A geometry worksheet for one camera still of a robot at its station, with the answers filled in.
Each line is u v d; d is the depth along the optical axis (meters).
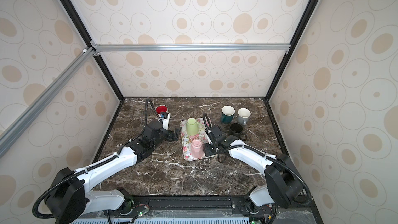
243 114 1.01
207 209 0.73
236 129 0.98
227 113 0.99
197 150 0.83
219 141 0.64
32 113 0.58
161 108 1.06
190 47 0.90
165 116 0.71
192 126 0.93
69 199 0.40
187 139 0.97
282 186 0.42
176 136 0.74
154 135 0.62
